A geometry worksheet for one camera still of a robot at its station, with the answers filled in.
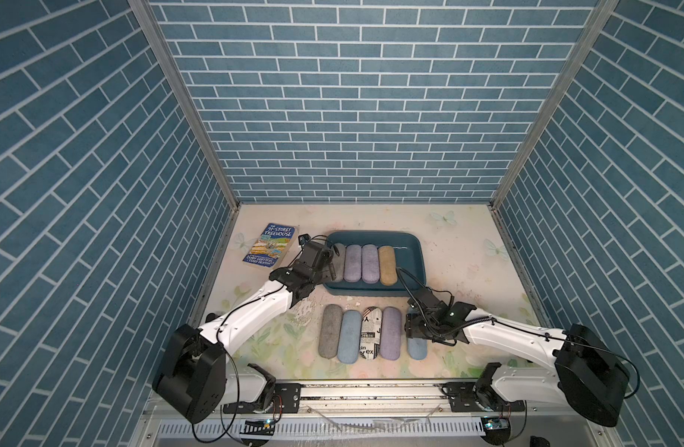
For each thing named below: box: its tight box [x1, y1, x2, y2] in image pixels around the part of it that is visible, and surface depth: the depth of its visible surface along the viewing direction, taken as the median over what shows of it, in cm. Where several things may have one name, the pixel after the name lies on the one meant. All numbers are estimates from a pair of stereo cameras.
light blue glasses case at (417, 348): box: [407, 337, 428, 361], surface depth 82 cm
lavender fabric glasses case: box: [343, 243, 363, 284], surface depth 99 cm
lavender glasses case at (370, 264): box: [361, 243, 380, 285], surface depth 100 cm
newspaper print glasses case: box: [359, 306, 383, 361], surface depth 84 cm
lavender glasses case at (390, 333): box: [380, 306, 402, 362], surface depth 84 cm
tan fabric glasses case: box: [378, 245, 398, 286], surface depth 103 cm
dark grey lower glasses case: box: [317, 303, 343, 360], surface depth 84 cm
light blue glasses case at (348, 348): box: [337, 309, 363, 365], surface depth 83 cm
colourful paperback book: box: [242, 222, 300, 269], surface depth 107 cm
